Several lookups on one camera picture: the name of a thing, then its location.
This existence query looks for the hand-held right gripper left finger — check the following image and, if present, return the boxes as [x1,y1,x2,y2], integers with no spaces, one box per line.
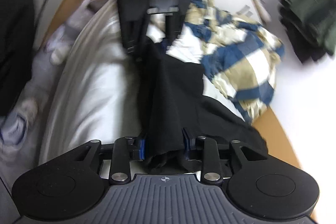
[70,136,147,185]

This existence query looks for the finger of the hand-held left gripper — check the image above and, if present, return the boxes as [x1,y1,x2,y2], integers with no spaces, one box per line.
[163,10,185,42]
[119,7,149,58]

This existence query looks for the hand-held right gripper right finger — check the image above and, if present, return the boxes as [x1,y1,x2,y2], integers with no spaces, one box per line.
[182,128,265,185]

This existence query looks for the black pants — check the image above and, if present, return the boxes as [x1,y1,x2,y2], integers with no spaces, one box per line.
[136,40,268,172]

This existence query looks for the green hanging clothes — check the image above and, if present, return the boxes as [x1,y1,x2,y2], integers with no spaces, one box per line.
[278,0,336,56]

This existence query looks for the white sneaker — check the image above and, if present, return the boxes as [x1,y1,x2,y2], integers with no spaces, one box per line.
[43,21,78,65]
[0,98,38,152]

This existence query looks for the blue beige checked duvet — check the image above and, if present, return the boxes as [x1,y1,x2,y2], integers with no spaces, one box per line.
[157,0,286,125]

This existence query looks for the person's dark clothing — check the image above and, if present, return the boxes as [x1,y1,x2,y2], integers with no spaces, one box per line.
[0,0,36,118]

